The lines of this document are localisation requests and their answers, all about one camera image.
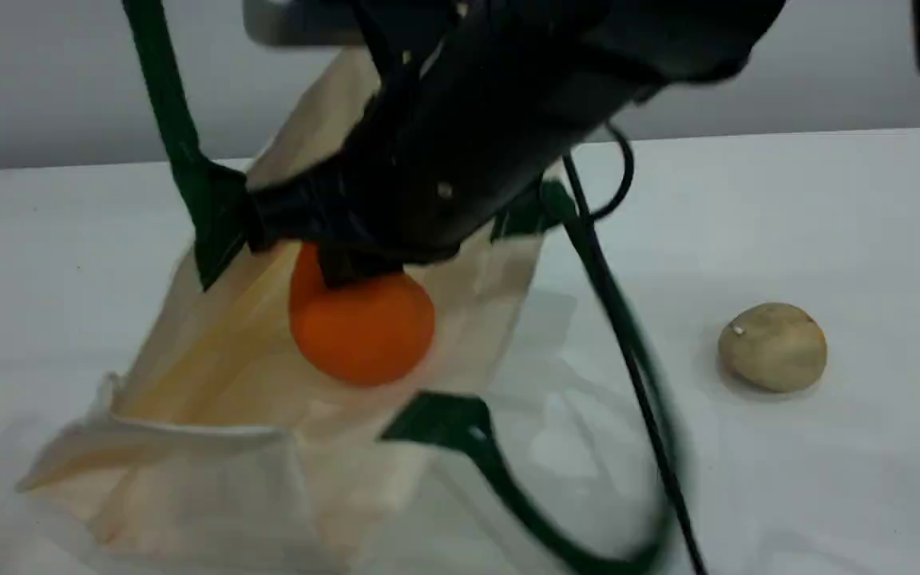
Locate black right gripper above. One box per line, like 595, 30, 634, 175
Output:
249, 152, 462, 289

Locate orange citrus fruit with stem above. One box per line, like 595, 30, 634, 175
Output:
288, 240, 437, 389

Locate white canvas bag green handles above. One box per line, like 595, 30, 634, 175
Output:
17, 0, 694, 575

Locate tan potato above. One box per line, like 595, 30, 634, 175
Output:
717, 302, 828, 394

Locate black right camera cable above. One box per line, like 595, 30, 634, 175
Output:
560, 120, 708, 575

